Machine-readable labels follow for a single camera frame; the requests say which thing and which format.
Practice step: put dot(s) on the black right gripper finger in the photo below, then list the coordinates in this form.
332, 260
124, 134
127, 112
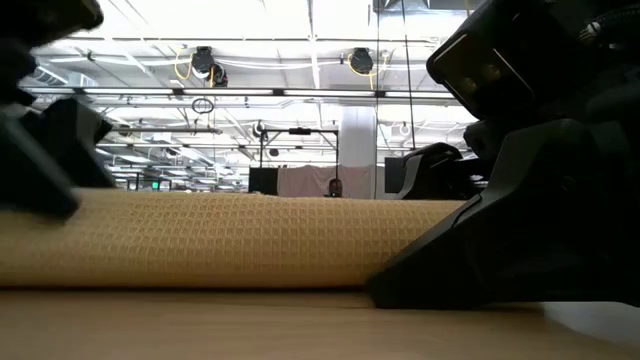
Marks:
440, 175
540, 225

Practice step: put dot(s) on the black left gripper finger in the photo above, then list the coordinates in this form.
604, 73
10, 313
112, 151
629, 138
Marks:
70, 135
30, 175

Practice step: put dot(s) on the yellow towel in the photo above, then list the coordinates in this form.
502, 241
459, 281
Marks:
225, 240

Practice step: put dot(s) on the black monitor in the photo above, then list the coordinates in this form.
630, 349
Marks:
262, 181
395, 175

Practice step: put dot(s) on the white building column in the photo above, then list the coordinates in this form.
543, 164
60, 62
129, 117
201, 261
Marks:
357, 135

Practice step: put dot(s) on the person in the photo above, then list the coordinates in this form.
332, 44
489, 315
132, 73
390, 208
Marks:
335, 188

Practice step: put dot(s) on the pink curtain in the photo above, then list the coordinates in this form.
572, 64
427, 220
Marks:
305, 181

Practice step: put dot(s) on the long ceiling light strip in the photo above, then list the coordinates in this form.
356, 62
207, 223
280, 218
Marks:
300, 93

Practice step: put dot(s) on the small ceiling reel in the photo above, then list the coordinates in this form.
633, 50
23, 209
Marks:
258, 129

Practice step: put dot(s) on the silver air duct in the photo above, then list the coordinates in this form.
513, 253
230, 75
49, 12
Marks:
60, 76

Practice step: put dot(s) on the black frame workcell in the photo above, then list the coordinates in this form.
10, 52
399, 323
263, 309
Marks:
150, 185

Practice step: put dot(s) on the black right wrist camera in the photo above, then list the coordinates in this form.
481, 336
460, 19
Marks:
480, 75

